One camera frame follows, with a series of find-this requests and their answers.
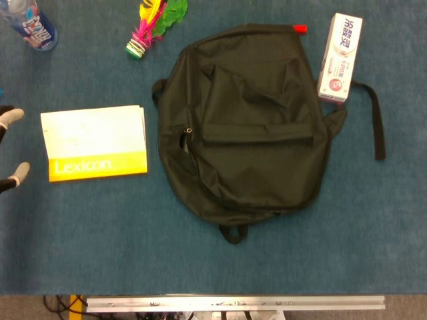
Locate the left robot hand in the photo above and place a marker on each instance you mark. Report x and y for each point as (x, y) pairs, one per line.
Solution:
(15, 116)

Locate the white and yellow Lexicon book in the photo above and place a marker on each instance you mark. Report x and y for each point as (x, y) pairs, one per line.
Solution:
(96, 140)

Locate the black backpack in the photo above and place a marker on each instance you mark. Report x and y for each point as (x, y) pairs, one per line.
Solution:
(253, 153)

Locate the clear bottle with blue label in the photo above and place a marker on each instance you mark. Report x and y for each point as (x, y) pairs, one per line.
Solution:
(33, 26)

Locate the blue carpet table cover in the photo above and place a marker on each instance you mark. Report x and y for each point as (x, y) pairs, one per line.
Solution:
(100, 240)

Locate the colourful feather shuttlecock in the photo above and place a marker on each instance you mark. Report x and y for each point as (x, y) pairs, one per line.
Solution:
(146, 30)

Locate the white marker with red cap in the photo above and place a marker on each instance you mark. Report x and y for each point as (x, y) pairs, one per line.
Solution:
(300, 29)

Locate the white pink toothpaste box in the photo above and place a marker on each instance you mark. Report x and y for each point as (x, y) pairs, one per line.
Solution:
(338, 60)

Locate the aluminium frame rail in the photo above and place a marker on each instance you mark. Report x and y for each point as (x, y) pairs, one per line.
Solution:
(233, 304)

